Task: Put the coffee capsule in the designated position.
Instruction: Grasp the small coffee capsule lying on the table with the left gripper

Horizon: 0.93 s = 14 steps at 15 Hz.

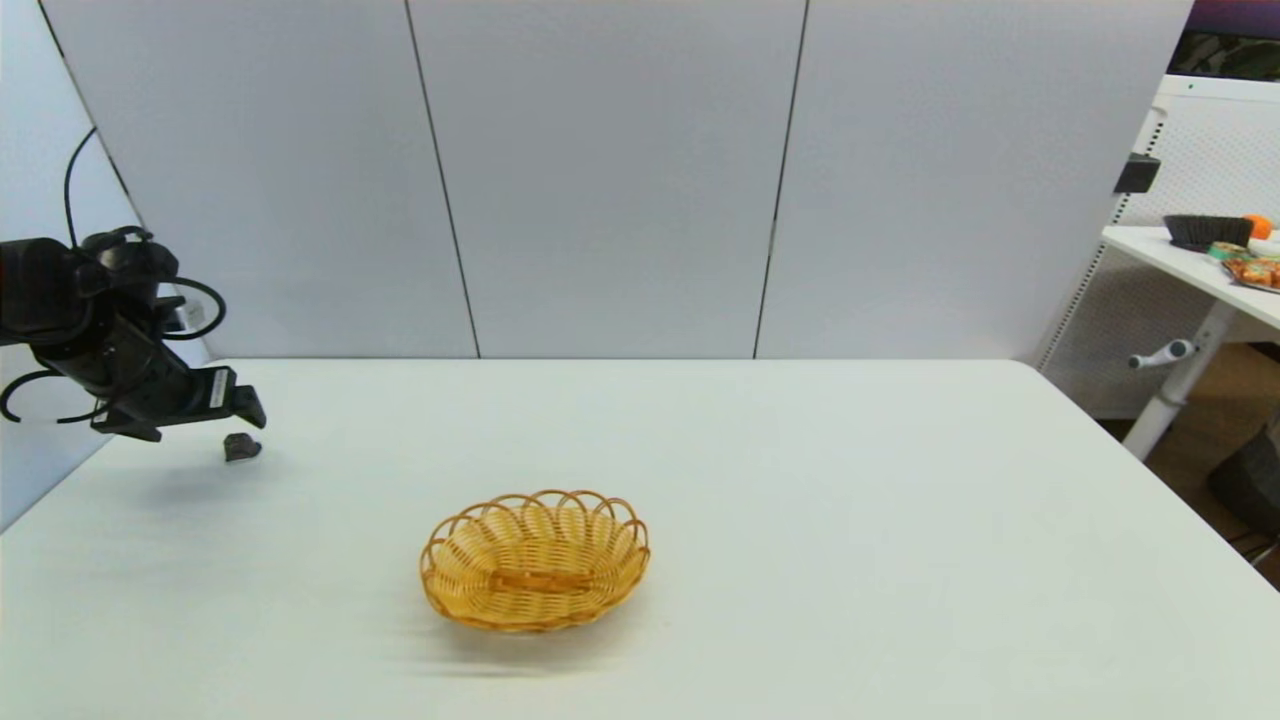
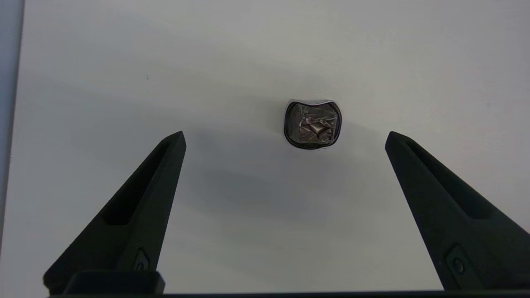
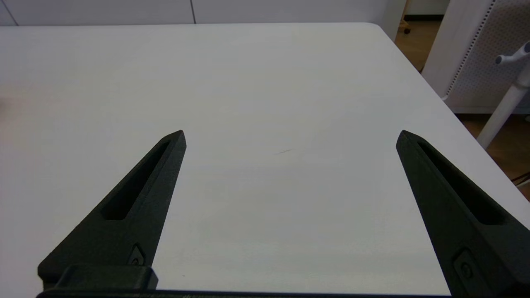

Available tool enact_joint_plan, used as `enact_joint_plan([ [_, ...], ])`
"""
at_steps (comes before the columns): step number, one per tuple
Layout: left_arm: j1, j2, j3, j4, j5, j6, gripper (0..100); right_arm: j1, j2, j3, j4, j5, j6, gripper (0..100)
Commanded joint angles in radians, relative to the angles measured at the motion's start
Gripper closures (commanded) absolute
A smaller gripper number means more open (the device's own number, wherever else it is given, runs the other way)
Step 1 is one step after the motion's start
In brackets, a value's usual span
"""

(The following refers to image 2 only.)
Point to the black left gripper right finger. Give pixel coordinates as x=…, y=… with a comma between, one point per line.
x=451, y=211

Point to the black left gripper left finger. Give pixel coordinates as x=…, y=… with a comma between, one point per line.
x=136, y=215

